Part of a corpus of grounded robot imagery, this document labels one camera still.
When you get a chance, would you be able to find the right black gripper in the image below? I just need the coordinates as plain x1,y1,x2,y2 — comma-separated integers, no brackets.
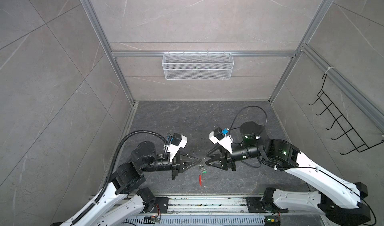
204,142,264,172

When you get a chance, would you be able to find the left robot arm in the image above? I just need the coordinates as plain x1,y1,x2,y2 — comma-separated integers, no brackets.
56,138,200,226

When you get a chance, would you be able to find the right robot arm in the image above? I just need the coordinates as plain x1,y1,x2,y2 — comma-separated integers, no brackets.
206,121,377,226

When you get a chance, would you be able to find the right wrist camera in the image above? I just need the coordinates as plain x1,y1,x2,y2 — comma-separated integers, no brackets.
209,127,233,154

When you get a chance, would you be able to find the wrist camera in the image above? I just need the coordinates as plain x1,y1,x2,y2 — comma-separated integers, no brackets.
209,127,233,154
163,133,188,162

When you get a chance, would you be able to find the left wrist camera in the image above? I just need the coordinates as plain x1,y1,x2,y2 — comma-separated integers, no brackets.
163,133,188,162

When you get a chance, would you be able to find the right black camera cable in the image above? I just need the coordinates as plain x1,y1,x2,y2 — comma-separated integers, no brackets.
228,105,268,130

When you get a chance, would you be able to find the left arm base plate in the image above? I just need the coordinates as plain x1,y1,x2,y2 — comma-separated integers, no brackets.
144,197,170,215

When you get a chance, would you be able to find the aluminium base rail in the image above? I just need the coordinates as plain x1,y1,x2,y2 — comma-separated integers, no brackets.
113,195,325,226

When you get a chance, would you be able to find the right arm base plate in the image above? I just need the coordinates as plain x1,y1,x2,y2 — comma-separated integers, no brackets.
246,197,289,213

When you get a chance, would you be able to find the white wire mesh basket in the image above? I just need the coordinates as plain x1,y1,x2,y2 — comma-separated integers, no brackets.
162,52,235,80

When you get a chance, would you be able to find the left black corrugated cable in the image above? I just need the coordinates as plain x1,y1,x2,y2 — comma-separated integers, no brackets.
71,130,169,225

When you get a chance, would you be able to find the black wire hook rack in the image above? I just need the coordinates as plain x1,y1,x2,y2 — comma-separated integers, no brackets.
308,74,384,155

